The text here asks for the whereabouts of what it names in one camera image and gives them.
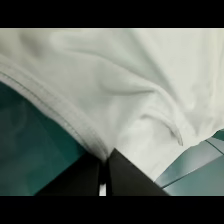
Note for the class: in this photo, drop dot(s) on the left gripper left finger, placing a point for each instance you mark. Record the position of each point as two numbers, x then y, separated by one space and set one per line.
80 176

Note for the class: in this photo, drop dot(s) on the white T-shirt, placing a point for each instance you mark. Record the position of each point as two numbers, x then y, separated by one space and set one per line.
110 76

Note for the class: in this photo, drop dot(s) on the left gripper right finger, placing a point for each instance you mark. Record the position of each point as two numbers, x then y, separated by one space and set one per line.
130 178

